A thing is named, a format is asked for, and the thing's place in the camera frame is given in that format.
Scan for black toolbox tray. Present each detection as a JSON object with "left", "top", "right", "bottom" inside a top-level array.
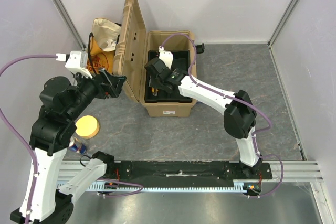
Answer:
[{"left": 144, "top": 50, "right": 193, "bottom": 103}]

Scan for tan plastic toolbox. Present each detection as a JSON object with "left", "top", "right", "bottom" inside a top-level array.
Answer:
[{"left": 113, "top": 0, "right": 204, "bottom": 117}]

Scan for yellow black utility knife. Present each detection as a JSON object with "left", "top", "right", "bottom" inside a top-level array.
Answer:
[{"left": 149, "top": 77, "right": 158, "bottom": 97}]

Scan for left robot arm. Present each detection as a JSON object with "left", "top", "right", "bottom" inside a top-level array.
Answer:
[{"left": 10, "top": 69, "right": 127, "bottom": 223}]

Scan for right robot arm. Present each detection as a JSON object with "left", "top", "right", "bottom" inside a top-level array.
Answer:
[{"left": 144, "top": 57, "right": 263, "bottom": 179}]

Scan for round wooden disc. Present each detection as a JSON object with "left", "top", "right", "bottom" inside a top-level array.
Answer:
[{"left": 75, "top": 115, "right": 100, "bottom": 139}]

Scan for orange paper shopping bag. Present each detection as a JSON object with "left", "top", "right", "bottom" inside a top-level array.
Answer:
[{"left": 87, "top": 18, "right": 121, "bottom": 74}]

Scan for blue silver drink can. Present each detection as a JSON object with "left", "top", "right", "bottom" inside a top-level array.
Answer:
[{"left": 69, "top": 137, "right": 87, "bottom": 155}]

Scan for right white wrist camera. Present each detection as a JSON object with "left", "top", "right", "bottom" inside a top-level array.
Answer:
[{"left": 159, "top": 46, "right": 174, "bottom": 69}]

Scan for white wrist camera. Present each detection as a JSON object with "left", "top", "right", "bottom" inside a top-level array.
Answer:
[
  {"left": 159, "top": 46, "right": 174, "bottom": 69},
  {"left": 56, "top": 51, "right": 93, "bottom": 79}
]

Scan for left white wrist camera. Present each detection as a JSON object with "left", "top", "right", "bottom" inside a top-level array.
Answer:
[{"left": 56, "top": 51, "right": 93, "bottom": 79}]

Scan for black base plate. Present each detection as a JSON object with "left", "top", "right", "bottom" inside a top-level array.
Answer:
[{"left": 106, "top": 161, "right": 273, "bottom": 180}]

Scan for slotted cable duct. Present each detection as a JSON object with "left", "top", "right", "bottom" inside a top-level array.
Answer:
[{"left": 85, "top": 180, "right": 247, "bottom": 193}]

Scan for aluminium frame rail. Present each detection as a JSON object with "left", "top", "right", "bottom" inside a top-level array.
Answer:
[
  {"left": 267, "top": 0, "right": 300, "bottom": 48},
  {"left": 52, "top": 0, "right": 86, "bottom": 49}
]

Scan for right aluminium frame rail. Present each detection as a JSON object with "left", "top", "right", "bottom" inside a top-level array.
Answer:
[{"left": 267, "top": 0, "right": 300, "bottom": 48}]

